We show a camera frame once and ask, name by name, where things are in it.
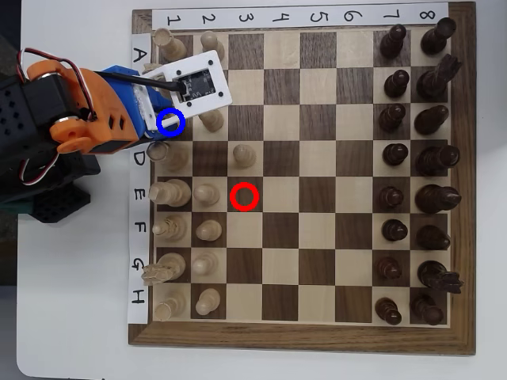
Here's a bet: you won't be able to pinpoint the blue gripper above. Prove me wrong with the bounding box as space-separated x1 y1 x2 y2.
94 63 184 140

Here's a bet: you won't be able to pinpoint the light wooden rook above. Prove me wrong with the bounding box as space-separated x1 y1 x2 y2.
154 290 187 321
153 27 189 64

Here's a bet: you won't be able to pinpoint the light wooden queen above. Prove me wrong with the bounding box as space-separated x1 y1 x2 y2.
147 140 190 172

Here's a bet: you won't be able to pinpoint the light wooden pawn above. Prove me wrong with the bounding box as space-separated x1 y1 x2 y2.
193 184 221 207
192 251 219 277
200 30 226 64
195 287 222 317
200 108 225 133
232 144 257 168
196 219 223 241

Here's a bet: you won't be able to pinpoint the light wooden king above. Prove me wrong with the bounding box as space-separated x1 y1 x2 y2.
151 178 192 208

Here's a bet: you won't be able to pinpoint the light wooden bishop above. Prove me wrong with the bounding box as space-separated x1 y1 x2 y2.
152 215 187 242

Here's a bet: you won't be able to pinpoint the white number label strip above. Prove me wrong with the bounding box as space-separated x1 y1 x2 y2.
151 2 449 30

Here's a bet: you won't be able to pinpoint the white letter label strip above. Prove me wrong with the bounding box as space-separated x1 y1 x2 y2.
127 32 152 325

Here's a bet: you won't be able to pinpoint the dark wooden pawn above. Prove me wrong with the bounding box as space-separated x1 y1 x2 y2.
374 296 402 326
383 69 410 100
379 23 407 60
378 103 406 134
382 142 410 167
379 185 405 211
381 218 409 242
375 256 403 280

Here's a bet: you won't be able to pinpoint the dark wooden bishop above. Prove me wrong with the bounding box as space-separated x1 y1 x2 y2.
415 224 452 251
414 104 451 135

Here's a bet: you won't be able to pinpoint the dark wooden knight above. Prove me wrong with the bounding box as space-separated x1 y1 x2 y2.
417 260 464 295
415 53 463 102

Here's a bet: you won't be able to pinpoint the wooden chessboard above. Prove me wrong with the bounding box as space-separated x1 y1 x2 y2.
128 2 476 356

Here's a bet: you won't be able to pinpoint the dark wooden rook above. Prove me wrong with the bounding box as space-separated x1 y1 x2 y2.
410 292 445 326
420 17 457 56

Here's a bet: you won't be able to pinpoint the dark wooden queen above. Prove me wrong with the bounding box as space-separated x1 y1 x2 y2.
414 145 461 177

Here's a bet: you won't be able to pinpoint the dark wooden king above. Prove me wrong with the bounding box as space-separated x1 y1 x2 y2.
414 184 463 215

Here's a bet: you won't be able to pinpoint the black camera cable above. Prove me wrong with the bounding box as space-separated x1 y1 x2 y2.
94 70 187 98

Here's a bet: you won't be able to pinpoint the red white black servo wire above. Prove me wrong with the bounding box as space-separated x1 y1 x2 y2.
19 152 63 187
17 47 100 122

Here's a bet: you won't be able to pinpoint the black camera circuit board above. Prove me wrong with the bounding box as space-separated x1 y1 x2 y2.
177 67 217 102

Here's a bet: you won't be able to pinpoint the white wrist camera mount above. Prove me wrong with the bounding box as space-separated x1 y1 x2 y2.
138 50 234 130

